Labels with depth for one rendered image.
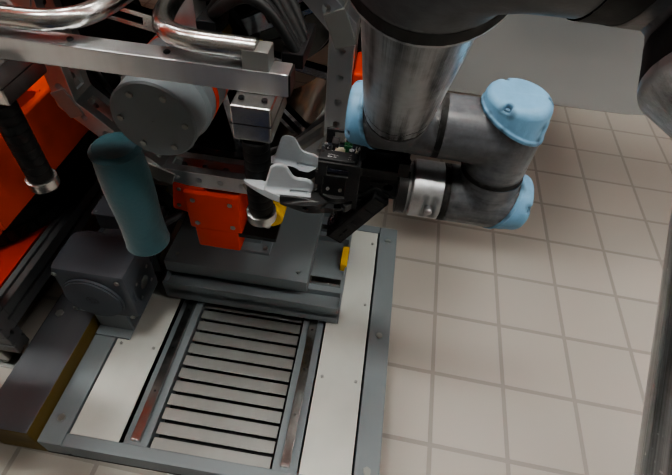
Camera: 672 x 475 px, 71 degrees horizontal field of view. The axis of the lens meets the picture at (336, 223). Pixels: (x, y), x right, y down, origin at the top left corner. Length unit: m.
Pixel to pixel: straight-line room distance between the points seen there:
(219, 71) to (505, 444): 1.17
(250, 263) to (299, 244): 0.15
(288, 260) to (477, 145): 0.87
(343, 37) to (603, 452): 1.24
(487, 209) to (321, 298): 0.81
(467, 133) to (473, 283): 1.15
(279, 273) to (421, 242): 0.62
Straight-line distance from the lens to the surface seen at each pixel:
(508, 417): 1.46
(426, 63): 0.30
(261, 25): 0.89
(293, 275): 1.29
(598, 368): 1.65
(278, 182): 0.61
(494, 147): 0.54
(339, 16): 0.73
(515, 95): 0.54
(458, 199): 0.60
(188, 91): 0.72
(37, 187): 0.83
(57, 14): 0.68
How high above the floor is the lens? 1.27
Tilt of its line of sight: 48 degrees down
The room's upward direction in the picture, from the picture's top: 5 degrees clockwise
